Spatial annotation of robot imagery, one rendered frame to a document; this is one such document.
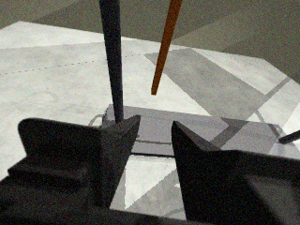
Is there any orange handle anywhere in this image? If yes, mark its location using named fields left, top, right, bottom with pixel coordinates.
left=151, top=0, right=183, bottom=96

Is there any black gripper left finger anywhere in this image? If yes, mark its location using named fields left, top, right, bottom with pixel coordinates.
left=18, top=114, right=141, bottom=209

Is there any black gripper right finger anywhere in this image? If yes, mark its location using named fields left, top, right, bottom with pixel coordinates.
left=172, top=121, right=300, bottom=223

